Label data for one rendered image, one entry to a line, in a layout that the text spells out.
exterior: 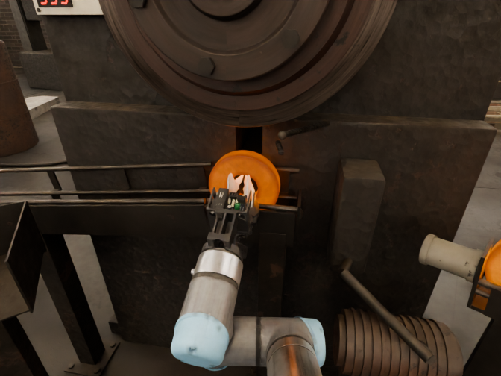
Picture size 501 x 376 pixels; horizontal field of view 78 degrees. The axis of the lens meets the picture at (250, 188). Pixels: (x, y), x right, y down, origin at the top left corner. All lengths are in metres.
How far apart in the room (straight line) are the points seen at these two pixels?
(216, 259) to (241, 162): 0.23
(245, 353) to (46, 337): 1.06
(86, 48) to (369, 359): 0.88
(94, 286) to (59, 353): 0.32
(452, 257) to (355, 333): 0.23
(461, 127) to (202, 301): 0.57
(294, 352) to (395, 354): 0.27
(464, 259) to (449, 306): 0.96
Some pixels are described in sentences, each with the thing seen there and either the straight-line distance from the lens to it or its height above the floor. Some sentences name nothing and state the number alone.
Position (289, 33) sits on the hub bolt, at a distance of 0.45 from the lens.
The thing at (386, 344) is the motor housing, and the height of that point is 0.52.
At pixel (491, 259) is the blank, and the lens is 0.66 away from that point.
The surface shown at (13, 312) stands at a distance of 0.71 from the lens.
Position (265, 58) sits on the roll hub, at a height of 1.01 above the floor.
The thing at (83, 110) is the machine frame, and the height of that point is 0.87.
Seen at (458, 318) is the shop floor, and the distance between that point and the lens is 1.58.
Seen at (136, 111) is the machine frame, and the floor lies 0.87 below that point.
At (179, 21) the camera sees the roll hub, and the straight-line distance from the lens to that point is 0.50.
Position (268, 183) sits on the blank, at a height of 0.75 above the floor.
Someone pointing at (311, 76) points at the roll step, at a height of 0.97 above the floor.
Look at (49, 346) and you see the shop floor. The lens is 1.47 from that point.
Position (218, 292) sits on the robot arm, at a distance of 0.47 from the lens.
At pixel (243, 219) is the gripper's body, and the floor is 0.75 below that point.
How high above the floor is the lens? 1.06
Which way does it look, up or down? 29 degrees down
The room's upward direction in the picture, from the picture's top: straight up
